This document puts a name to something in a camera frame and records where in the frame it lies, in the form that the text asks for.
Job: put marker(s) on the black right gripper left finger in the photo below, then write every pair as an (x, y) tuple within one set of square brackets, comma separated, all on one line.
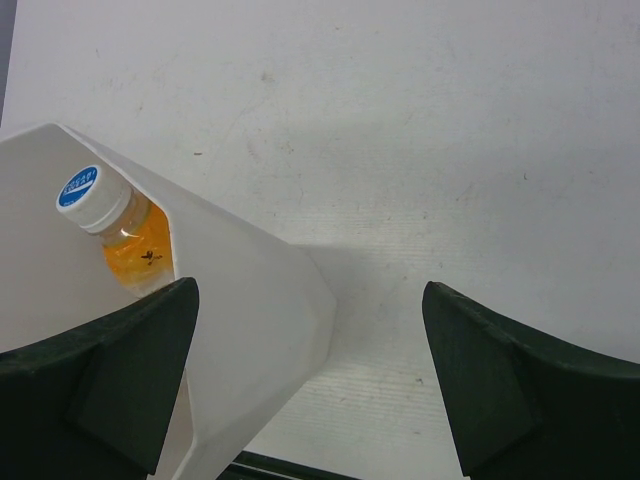
[(95, 402)]

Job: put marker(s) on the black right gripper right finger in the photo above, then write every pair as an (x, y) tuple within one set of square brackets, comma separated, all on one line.
[(523, 404)]

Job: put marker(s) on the orange juice bottle blue label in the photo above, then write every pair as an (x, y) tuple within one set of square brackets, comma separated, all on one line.
[(133, 231)]

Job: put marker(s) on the white plastic bin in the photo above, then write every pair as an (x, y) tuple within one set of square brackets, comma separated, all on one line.
[(265, 315)]

